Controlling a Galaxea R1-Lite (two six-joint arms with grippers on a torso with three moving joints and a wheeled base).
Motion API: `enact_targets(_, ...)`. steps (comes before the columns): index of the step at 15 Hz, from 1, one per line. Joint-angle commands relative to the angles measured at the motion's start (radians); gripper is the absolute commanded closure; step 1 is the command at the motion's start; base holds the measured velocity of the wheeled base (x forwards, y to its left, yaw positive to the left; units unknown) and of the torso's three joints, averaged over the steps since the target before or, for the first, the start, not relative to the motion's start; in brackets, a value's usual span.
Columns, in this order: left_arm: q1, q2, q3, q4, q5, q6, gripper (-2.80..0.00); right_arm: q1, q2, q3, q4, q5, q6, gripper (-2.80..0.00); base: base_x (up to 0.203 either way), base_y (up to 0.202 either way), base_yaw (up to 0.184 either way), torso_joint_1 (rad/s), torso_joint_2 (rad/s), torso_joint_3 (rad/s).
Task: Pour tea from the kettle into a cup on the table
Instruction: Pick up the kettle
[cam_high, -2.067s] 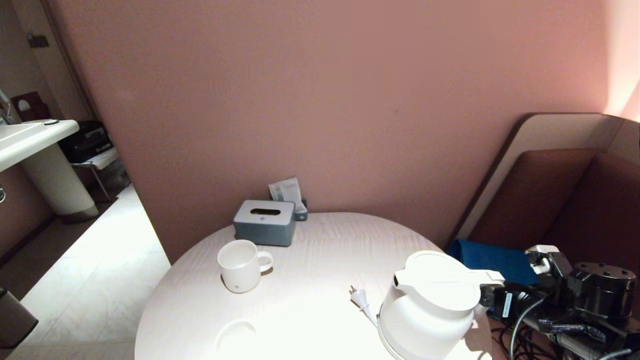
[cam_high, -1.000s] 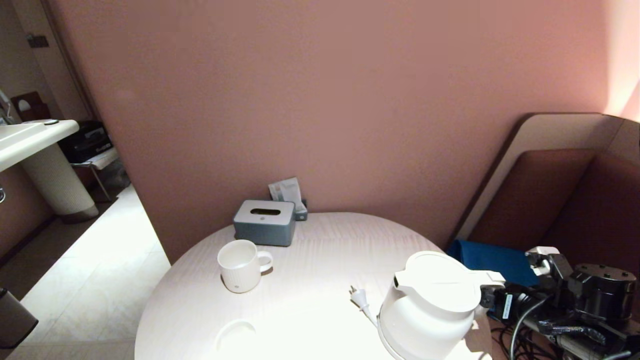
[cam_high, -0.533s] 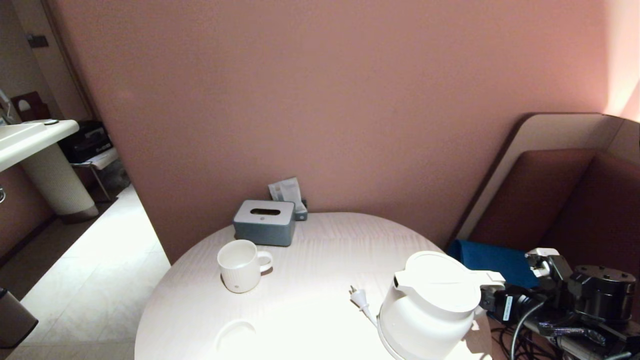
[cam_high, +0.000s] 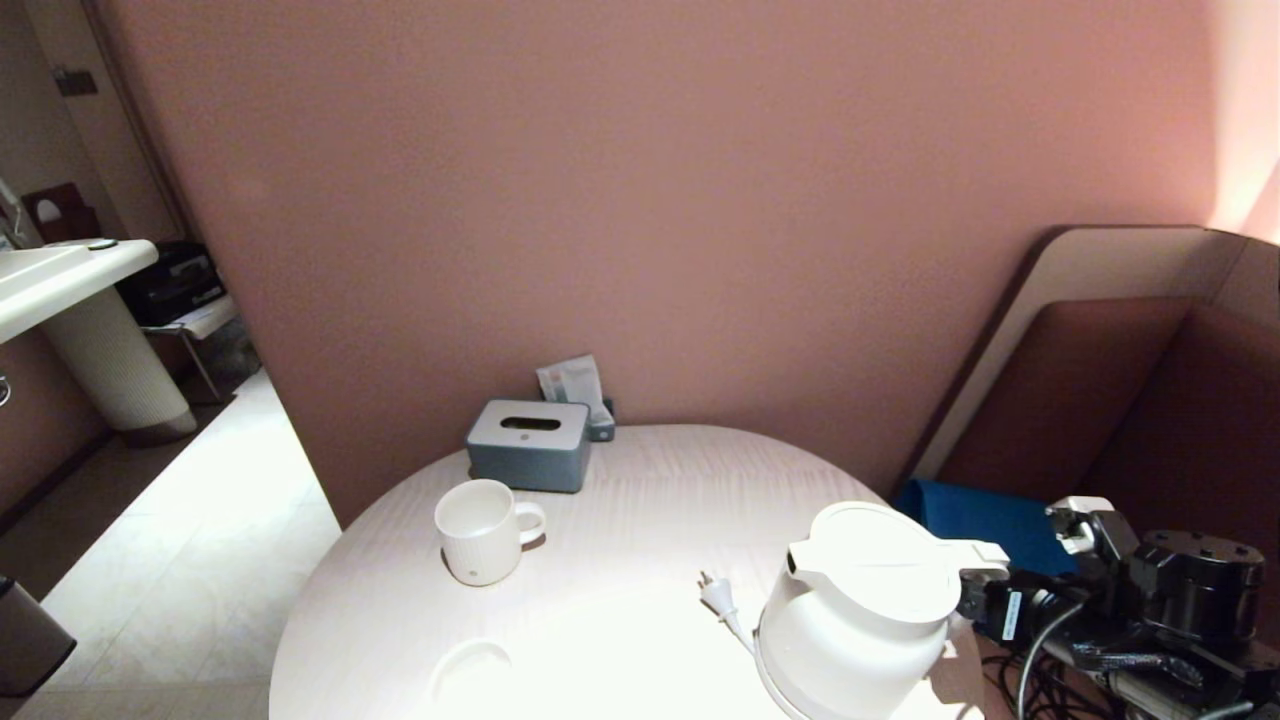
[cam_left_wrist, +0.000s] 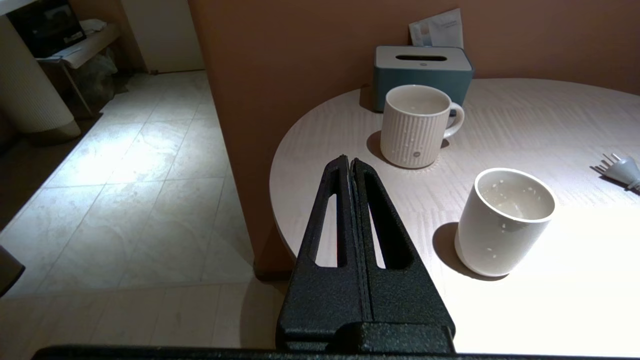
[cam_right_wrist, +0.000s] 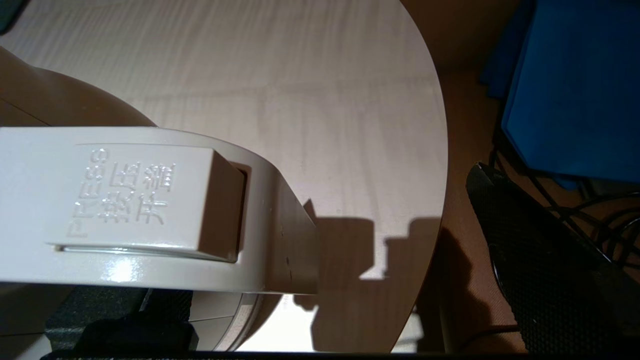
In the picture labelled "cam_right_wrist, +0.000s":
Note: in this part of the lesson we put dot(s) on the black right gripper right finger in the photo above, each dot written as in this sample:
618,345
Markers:
560,290

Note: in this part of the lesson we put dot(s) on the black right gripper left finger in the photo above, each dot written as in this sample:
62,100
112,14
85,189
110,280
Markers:
125,310

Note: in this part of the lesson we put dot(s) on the white electric kettle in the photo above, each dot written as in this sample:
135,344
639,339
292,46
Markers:
150,210

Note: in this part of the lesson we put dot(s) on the blue cushion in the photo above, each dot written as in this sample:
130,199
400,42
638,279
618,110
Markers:
575,90

